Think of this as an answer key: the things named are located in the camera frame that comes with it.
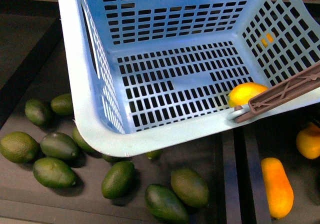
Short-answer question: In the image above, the light blue plastic basket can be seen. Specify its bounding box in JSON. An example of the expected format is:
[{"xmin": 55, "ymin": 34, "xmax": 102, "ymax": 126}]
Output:
[{"xmin": 58, "ymin": 0, "xmax": 320, "ymax": 157}]

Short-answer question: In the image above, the yellow lemon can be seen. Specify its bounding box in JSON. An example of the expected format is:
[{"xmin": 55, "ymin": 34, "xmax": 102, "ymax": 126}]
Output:
[{"xmin": 227, "ymin": 82, "xmax": 268, "ymax": 108}]

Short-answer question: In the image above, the brown basket handle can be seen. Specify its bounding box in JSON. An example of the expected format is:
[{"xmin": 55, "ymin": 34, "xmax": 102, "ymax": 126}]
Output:
[{"xmin": 227, "ymin": 62, "xmax": 320, "ymax": 124}]

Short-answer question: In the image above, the orange mango on shelf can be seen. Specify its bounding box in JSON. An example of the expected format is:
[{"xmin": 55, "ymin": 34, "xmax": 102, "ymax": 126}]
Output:
[{"xmin": 261, "ymin": 157, "xmax": 294, "ymax": 219}]

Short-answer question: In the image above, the yellow mango on shelf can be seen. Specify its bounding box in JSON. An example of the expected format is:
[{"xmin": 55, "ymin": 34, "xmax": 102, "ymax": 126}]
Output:
[{"xmin": 296, "ymin": 123, "xmax": 320, "ymax": 160}]

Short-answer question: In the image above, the green avocado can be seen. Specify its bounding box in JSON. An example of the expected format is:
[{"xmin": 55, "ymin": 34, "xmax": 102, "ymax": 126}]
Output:
[
  {"xmin": 50, "ymin": 93, "xmax": 74, "ymax": 116},
  {"xmin": 144, "ymin": 184, "xmax": 190, "ymax": 224},
  {"xmin": 101, "ymin": 160, "xmax": 135, "ymax": 200},
  {"xmin": 32, "ymin": 157, "xmax": 77, "ymax": 189},
  {"xmin": 170, "ymin": 167, "xmax": 210, "ymax": 209},
  {"xmin": 24, "ymin": 99, "xmax": 54, "ymax": 127},
  {"xmin": 40, "ymin": 132, "xmax": 80, "ymax": 161},
  {"xmin": 0, "ymin": 131, "xmax": 40, "ymax": 164},
  {"xmin": 72, "ymin": 126, "xmax": 96, "ymax": 153}
]

